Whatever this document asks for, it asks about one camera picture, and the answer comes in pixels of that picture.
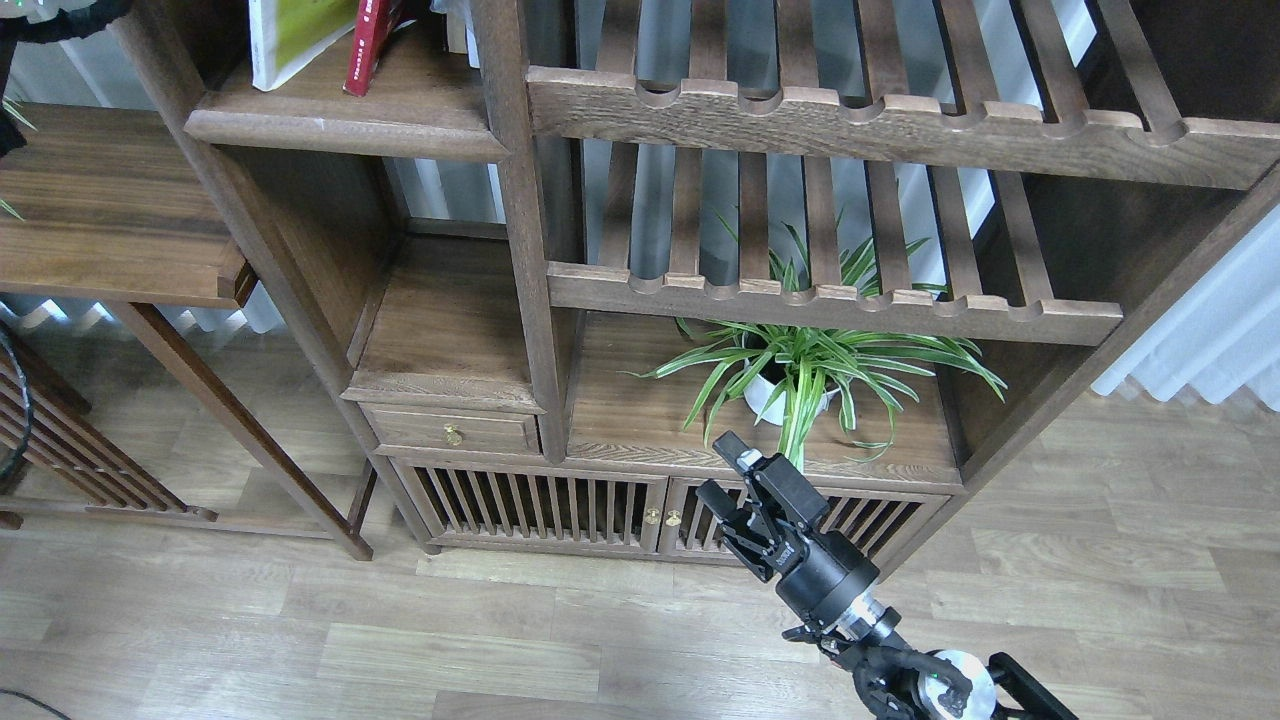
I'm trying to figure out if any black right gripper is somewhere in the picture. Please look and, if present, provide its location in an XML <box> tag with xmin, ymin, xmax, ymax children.
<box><xmin>696</xmin><ymin>430</ymin><xmax>881</xmax><ymax>630</ymax></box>

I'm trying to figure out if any red book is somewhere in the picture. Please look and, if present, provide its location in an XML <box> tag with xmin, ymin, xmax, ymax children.
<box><xmin>343</xmin><ymin>0</ymin><xmax>407</xmax><ymax>97</ymax></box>

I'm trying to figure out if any yellow green book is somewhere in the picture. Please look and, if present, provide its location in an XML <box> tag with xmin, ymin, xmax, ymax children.
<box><xmin>248</xmin><ymin>1</ymin><xmax>358</xmax><ymax>91</ymax></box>

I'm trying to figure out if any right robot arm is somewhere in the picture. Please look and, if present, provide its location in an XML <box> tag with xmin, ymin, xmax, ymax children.
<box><xmin>698</xmin><ymin>432</ymin><xmax>1071</xmax><ymax>719</ymax></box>

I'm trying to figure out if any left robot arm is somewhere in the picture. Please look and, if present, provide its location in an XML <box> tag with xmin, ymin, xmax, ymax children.
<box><xmin>1</xmin><ymin>1</ymin><xmax>133</xmax><ymax>90</ymax></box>

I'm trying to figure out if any white plant pot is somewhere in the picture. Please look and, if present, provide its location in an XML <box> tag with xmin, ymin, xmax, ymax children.
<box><xmin>742</xmin><ymin>361</ymin><xmax>796</xmax><ymax>427</ymax></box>

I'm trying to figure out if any green spider plant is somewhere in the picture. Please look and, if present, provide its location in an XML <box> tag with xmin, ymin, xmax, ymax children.
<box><xmin>628</xmin><ymin>210</ymin><xmax>1009</xmax><ymax>471</ymax></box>

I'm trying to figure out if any brass drawer knob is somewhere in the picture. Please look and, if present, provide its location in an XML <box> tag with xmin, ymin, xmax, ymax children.
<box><xmin>443</xmin><ymin>424</ymin><xmax>465</xmax><ymax>447</ymax></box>

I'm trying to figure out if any dark wooden bookshelf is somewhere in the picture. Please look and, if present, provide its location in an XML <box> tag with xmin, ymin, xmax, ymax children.
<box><xmin>113</xmin><ymin>1</ymin><xmax>1277</xmax><ymax>568</ymax></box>

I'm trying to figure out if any white curtain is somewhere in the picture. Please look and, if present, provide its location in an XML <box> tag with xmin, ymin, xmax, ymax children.
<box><xmin>1091</xmin><ymin>209</ymin><xmax>1279</xmax><ymax>410</ymax></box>

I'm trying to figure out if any slatted wooden rack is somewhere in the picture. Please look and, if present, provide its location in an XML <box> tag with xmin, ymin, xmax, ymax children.
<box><xmin>3</xmin><ymin>327</ymin><xmax>218</xmax><ymax>527</ymax></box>

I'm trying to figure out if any wooden side table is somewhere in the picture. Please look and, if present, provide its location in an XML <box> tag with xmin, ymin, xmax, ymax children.
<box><xmin>3</xmin><ymin>102</ymin><xmax>376</xmax><ymax>560</ymax></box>

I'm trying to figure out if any black cable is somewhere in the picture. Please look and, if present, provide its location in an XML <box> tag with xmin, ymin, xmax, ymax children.
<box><xmin>0</xmin><ymin>320</ymin><xmax>73</xmax><ymax>720</ymax></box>

